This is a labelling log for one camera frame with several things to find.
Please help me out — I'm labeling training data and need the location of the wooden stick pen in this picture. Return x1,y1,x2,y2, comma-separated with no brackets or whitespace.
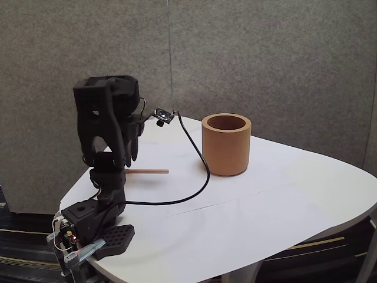
124,168,170,175

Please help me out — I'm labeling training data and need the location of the round cork pen holder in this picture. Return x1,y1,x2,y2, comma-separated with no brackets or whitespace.
201,113,253,177

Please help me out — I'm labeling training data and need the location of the grey table clamp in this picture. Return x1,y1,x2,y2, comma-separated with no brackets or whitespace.
46,232,107,269

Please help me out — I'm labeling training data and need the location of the white table leg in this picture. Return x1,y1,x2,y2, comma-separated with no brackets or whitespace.
220,259,263,283
355,215,377,283

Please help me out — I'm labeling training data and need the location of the small wrist camera board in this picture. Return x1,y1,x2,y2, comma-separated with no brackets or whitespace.
153,107,175,128

